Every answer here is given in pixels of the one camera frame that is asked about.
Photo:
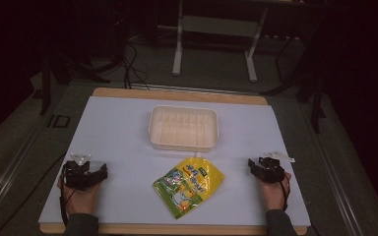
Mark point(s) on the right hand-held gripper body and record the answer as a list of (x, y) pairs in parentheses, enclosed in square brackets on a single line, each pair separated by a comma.
[(269, 168)]

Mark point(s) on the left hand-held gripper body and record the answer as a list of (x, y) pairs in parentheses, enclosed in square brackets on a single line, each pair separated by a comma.
[(77, 173)]

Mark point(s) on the yellow spout pouch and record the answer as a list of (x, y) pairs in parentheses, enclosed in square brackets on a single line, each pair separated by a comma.
[(187, 186)]

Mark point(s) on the cream plastic tray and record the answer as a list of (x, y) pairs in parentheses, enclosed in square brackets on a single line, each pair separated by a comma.
[(183, 128)]

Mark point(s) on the person's left hand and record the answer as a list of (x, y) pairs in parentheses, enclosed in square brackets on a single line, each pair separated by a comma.
[(80, 200)]

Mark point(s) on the person's right hand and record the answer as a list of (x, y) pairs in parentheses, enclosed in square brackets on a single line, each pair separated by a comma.
[(274, 195)]

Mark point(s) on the white mat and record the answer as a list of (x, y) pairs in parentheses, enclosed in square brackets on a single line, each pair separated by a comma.
[(128, 157)]

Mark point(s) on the black tripod stand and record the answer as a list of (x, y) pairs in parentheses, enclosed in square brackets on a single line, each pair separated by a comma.
[(311, 82)]

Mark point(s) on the white metal stand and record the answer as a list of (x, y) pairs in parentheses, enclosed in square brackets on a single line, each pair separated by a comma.
[(216, 36)]

